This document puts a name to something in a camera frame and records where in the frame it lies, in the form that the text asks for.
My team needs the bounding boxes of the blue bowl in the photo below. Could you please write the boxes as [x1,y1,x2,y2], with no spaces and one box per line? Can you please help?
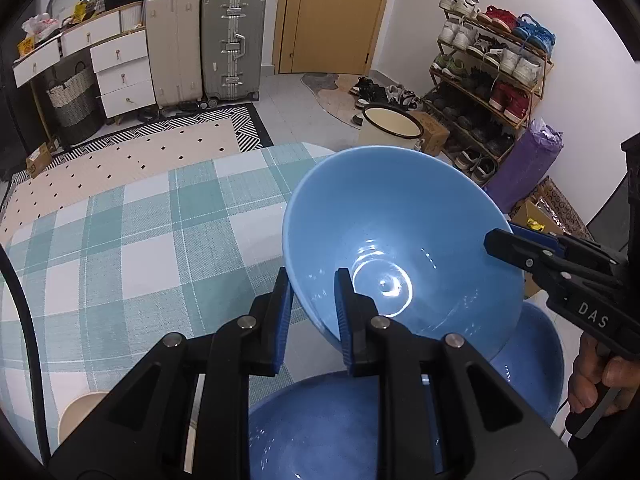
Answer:
[281,145,526,358]
[487,302,565,426]
[248,372,446,480]

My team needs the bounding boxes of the printed cardboard box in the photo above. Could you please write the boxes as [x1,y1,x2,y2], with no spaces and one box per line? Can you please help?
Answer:
[510,199,566,301]

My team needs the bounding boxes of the cream enamel basin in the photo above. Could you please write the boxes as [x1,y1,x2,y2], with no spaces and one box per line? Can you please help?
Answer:
[357,105,426,151]

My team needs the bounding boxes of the white drawer desk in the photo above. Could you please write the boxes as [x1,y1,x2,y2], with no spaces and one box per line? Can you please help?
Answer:
[12,2,156,123]

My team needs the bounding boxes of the teal checked tablecloth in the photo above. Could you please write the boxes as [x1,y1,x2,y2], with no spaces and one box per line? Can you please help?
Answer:
[0,141,351,461]

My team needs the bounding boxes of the silver suitcase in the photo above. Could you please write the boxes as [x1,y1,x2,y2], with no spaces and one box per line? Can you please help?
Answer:
[201,0,267,102]

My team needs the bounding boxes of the person's right hand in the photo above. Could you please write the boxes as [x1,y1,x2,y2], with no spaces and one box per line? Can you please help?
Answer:
[567,335,640,413]

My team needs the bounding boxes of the patterned brown gift bag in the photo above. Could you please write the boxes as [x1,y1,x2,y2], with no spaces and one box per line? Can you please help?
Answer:
[530,176,596,241]

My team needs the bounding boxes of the person's right forearm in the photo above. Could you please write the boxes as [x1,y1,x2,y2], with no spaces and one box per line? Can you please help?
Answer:
[565,402,636,480]

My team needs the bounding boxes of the cream plate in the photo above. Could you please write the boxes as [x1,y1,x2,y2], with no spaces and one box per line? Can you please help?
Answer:
[57,391,113,448]

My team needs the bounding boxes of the purple rolled mat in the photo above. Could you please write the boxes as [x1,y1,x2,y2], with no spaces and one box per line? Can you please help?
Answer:
[486,120,565,213]

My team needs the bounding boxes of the patterned floor rug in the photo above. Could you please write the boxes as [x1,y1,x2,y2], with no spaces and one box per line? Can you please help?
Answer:
[0,102,273,241]

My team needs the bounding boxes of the small cardboard box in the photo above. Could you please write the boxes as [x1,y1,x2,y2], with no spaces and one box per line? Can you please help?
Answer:
[26,142,57,177]

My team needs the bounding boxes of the irregular doormat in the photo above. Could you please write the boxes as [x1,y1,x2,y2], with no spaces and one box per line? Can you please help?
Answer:
[300,72,381,128]

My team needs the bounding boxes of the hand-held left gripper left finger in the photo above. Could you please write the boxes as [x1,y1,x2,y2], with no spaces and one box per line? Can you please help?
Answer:
[47,266,296,480]

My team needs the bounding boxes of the shoe rack with shoes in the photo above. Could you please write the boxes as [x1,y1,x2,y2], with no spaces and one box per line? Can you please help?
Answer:
[432,0,556,186]

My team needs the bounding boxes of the wooden door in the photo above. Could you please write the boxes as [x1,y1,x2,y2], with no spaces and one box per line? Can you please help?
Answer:
[272,0,396,76]

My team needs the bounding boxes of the beige suitcase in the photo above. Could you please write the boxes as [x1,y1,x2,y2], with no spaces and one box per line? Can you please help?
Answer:
[145,0,205,108]

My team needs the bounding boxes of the black cable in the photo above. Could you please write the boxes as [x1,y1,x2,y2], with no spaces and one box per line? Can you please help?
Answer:
[0,247,51,461]

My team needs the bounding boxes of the plain cardboard box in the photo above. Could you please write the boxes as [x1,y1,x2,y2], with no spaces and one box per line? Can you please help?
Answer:
[410,111,451,157]

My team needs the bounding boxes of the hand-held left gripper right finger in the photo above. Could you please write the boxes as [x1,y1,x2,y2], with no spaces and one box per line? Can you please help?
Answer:
[334,267,578,480]

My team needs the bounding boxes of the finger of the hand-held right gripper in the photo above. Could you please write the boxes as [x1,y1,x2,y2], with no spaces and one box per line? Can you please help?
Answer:
[509,221,628,267]
[484,228,576,286]

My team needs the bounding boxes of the shoes beside doormat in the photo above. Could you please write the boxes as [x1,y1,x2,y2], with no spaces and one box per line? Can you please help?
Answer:
[350,77,426,111]

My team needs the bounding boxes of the white plastic bag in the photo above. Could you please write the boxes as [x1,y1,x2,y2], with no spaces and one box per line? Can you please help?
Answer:
[22,14,61,43]

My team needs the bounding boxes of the wooden shoe rack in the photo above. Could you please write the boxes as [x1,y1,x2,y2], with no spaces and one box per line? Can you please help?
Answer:
[422,7,555,176]

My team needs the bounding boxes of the woven laundry basket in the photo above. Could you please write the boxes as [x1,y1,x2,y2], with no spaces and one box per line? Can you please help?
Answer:
[46,62,103,143]

